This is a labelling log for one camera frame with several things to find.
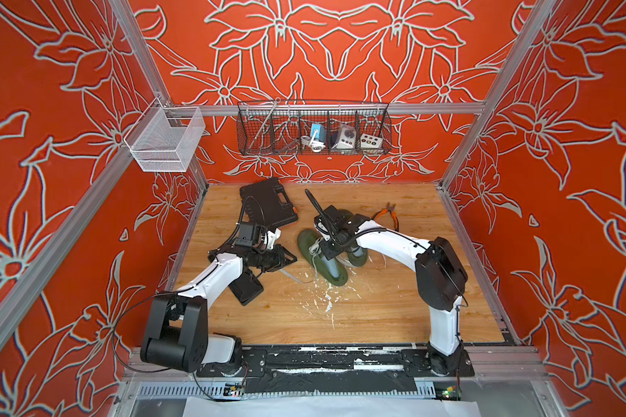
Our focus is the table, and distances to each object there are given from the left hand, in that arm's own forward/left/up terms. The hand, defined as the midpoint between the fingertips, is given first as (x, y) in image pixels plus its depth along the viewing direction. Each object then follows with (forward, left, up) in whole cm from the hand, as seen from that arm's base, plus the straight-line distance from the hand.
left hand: (293, 259), depth 84 cm
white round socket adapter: (+37, -16, +23) cm, 47 cm away
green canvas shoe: (+7, -5, -2) cm, 9 cm away
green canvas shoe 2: (+5, -22, -8) cm, 24 cm away
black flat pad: (-7, +16, -9) cm, 20 cm away
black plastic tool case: (+31, +15, -7) cm, 35 cm away
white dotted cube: (+40, -25, +20) cm, 51 cm away
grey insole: (+2, -13, -7) cm, 15 cm away
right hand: (+6, -9, -3) cm, 12 cm away
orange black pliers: (+32, -38, -9) cm, 51 cm away
